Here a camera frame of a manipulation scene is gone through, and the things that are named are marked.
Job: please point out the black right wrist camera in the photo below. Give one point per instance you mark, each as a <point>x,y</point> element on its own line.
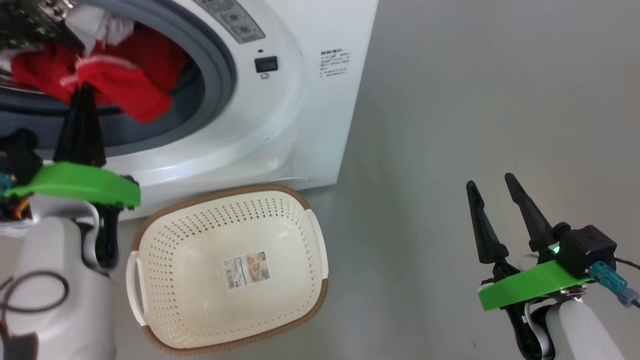
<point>585,250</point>

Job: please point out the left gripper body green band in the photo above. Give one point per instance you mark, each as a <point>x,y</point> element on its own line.
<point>75,182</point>

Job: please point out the cream perforated laundry basket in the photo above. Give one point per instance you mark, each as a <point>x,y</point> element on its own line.
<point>200,300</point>

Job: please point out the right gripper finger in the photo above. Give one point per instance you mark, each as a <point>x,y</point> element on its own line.
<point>537,230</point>
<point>487,245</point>

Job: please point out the teal right camera connector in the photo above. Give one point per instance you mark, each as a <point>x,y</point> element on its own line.
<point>607,280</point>

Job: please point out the teal left camera connector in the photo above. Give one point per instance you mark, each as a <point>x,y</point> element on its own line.
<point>6,179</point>

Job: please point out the teal camera connector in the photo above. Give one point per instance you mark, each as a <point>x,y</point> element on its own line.
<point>6,179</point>
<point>607,280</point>

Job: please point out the white front-load washing machine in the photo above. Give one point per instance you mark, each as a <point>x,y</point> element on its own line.
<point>320,125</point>

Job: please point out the red garment with white trim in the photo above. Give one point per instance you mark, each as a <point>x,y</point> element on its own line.
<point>130,85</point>

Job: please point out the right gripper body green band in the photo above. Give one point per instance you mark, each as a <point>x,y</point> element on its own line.
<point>530,285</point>

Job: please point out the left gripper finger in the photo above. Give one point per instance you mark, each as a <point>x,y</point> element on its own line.
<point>92,145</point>
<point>70,145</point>

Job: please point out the basket product label sticker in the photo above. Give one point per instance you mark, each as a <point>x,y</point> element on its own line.
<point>246,270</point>

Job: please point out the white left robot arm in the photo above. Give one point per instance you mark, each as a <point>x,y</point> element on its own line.
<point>55,250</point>

